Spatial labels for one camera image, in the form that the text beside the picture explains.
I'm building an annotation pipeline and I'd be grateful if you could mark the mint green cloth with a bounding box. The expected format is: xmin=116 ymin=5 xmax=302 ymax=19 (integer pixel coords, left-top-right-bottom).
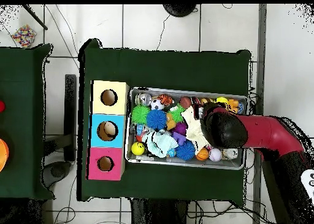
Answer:
xmin=142 ymin=129 xmax=180 ymax=158

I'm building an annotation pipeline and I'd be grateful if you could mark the yellow smiley ball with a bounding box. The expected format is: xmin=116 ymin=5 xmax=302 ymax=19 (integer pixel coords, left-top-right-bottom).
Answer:
xmin=131 ymin=142 xmax=146 ymax=156

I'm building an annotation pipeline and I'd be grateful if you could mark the black round base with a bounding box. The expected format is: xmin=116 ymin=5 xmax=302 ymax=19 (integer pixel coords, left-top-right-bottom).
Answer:
xmin=163 ymin=4 xmax=197 ymax=18

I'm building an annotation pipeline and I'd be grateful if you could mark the clear mesh bin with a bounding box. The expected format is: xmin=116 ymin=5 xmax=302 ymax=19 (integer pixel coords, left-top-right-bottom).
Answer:
xmin=125 ymin=86 xmax=248 ymax=171

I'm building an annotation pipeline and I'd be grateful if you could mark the wooden box with three holes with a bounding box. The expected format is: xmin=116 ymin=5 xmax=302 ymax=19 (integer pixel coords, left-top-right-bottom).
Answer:
xmin=88 ymin=80 xmax=131 ymax=182

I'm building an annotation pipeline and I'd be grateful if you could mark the small soccer ball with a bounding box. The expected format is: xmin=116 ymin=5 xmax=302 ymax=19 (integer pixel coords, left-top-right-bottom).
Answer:
xmin=150 ymin=98 xmax=165 ymax=111

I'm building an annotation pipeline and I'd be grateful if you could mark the colourful patterned packet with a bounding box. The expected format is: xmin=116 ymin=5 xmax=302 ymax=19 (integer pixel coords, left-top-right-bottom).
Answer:
xmin=10 ymin=25 xmax=37 ymax=49

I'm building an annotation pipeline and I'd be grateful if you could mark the green spiky ball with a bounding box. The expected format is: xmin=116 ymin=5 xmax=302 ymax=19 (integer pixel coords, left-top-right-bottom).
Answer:
xmin=131 ymin=105 xmax=151 ymax=125

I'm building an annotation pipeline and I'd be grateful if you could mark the crushed clear plastic bottle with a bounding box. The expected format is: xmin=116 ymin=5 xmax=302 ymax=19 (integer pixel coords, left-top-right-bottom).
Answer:
xmin=136 ymin=125 xmax=146 ymax=141

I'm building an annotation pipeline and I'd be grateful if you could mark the orange toy brick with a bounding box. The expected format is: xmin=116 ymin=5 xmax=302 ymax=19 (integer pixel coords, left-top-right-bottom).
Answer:
xmin=228 ymin=99 xmax=241 ymax=114

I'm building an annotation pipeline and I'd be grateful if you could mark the dark green side table cloth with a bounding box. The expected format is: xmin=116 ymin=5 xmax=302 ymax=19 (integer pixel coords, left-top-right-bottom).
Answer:
xmin=0 ymin=44 xmax=54 ymax=201

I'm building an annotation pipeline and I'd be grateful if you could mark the cream knitted cloth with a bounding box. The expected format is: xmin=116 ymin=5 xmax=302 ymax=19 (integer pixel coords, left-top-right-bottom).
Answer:
xmin=181 ymin=106 xmax=212 ymax=153

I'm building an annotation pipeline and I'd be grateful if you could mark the black rod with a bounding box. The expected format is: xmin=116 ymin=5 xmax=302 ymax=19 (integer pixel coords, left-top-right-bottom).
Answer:
xmin=21 ymin=4 xmax=48 ymax=31

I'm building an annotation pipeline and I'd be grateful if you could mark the grey metal strip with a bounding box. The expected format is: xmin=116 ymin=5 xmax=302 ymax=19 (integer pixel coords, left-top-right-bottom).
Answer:
xmin=252 ymin=4 xmax=268 ymax=224

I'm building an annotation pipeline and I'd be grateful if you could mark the green furry googly-eyed toy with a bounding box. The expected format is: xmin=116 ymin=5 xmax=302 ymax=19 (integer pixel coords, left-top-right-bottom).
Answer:
xmin=169 ymin=105 xmax=186 ymax=124

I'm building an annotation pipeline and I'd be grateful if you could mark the orange round object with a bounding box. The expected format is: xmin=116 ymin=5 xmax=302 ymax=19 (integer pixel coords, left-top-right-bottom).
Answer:
xmin=0 ymin=137 xmax=10 ymax=173

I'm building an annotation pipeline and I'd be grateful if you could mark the large blue spiky ball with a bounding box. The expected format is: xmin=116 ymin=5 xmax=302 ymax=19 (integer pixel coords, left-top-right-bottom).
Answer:
xmin=147 ymin=109 xmax=168 ymax=130

